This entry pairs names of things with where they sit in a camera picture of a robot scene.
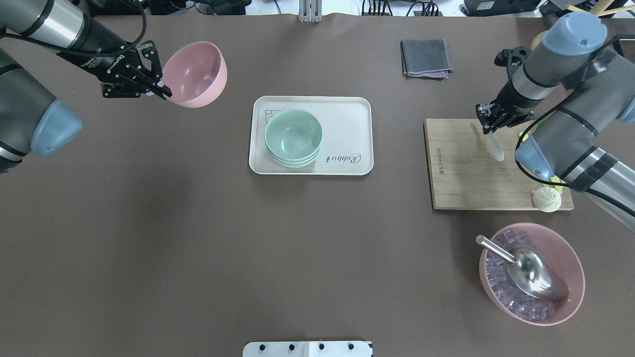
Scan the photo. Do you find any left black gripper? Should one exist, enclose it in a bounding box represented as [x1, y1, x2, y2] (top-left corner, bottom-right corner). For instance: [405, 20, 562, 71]
[74, 41, 172, 100]

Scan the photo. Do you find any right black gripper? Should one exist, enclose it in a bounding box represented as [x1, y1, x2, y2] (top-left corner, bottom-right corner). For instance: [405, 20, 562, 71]
[476, 82, 535, 135]

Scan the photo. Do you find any white ceramic spoon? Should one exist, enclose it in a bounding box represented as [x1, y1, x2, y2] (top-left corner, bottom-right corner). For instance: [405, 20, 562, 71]
[486, 131, 505, 162]

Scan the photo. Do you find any small pink bowl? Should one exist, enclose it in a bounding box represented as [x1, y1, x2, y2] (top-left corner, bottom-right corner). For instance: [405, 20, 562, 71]
[162, 42, 228, 108]

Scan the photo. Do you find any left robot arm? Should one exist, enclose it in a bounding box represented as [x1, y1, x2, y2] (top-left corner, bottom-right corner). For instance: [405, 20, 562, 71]
[0, 0, 172, 174]

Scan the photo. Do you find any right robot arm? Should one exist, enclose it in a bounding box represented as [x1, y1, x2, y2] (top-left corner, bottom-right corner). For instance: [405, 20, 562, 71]
[476, 12, 635, 230]

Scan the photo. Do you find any lower green bowl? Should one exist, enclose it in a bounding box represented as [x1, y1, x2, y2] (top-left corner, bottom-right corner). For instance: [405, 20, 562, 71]
[269, 147, 321, 169]

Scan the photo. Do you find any large pink ice bowl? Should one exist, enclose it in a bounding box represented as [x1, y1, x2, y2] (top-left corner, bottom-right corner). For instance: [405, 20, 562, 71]
[479, 222, 586, 327]

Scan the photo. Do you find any wooden cutting board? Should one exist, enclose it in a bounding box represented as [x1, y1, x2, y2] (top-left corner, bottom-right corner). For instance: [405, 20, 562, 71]
[424, 118, 574, 211]

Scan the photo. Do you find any purple cloth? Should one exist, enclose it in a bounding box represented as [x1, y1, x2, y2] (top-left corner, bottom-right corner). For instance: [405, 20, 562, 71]
[403, 70, 449, 79]

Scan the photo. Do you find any yellow plastic knife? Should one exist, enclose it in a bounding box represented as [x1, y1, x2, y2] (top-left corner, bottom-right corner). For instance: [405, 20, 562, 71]
[518, 132, 564, 194]

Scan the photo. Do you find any white toy bun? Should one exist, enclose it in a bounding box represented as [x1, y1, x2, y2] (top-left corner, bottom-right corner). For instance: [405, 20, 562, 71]
[531, 186, 562, 213]

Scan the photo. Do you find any grey folded cloth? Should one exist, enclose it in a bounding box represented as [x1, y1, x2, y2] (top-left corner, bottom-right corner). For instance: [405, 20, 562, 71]
[400, 39, 453, 72]

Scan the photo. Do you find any cream rabbit tray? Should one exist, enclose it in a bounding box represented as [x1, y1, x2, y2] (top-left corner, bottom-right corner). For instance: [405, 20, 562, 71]
[248, 96, 374, 176]

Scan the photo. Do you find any metal ice scoop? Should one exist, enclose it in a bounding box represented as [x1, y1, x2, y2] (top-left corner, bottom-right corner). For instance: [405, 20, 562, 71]
[475, 235, 570, 302]

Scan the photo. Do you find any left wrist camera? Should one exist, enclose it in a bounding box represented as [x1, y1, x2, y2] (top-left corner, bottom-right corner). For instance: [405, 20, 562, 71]
[494, 47, 532, 80]

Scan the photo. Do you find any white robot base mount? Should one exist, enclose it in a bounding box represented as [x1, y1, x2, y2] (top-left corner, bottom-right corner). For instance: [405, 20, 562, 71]
[242, 340, 374, 357]

